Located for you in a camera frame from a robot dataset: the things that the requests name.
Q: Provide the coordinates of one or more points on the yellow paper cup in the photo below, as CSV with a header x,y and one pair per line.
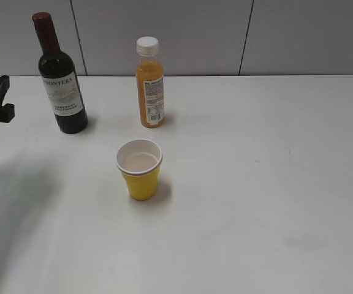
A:
x,y
139,162

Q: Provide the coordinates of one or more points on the dark red wine bottle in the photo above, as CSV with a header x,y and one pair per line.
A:
x,y
58,74

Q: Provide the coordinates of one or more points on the orange juice bottle white cap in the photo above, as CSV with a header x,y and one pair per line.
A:
x,y
150,82

